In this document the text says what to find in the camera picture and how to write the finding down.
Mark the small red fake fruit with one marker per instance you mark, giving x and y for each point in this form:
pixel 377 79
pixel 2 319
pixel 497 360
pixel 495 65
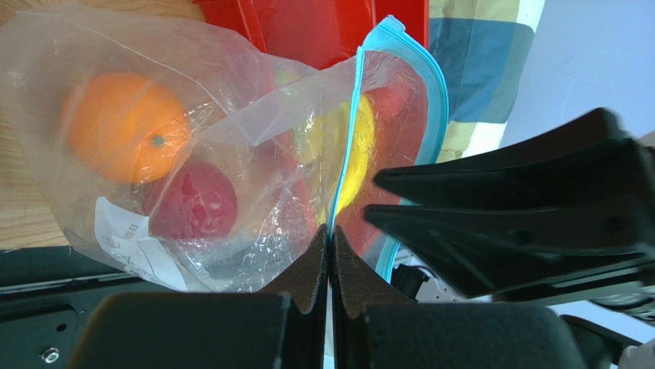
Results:
pixel 198 201

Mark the clear zip top bag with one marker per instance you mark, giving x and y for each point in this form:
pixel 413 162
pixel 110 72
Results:
pixel 243 105

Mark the yellow fake banana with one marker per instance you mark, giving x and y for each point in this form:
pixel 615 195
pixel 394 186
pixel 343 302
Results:
pixel 333 138

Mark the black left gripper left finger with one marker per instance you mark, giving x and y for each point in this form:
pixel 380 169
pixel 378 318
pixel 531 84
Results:
pixel 280 326

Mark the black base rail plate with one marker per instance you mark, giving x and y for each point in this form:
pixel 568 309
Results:
pixel 47 297

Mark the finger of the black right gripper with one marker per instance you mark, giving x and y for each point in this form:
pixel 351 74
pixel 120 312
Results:
pixel 587 160
pixel 528 254

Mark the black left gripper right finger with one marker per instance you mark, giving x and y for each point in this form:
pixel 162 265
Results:
pixel 376 326

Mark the orange fake fruit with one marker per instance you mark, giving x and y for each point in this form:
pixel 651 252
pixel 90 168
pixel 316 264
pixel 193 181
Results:
pixel 125 127

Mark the plaid checkered pillow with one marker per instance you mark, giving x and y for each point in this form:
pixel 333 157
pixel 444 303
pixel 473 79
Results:
pixel 482 48

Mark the red plastic tray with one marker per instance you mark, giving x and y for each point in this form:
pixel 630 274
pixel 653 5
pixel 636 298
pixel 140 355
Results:
pixel 318 33

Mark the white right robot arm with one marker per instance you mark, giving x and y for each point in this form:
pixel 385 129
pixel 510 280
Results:
pixel 512 302

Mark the red fake apple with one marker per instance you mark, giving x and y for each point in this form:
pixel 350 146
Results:
pixel 389 101

